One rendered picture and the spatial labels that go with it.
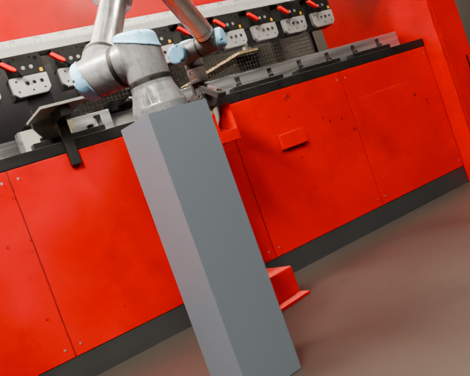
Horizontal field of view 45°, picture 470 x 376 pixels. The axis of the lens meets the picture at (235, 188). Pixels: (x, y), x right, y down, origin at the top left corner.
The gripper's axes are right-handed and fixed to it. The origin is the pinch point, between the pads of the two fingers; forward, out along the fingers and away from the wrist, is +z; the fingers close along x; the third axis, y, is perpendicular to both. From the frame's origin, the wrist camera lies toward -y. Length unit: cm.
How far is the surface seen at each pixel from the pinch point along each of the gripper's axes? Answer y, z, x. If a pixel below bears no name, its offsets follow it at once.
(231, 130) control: -6.7, 3.0, -1.1
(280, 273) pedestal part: -14, 61, 2
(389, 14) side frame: 11, -34, -169
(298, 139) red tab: 10, 17, -57
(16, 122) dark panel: 100, -29, 33
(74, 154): 32, -6, 46
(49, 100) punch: 49, -29, 39
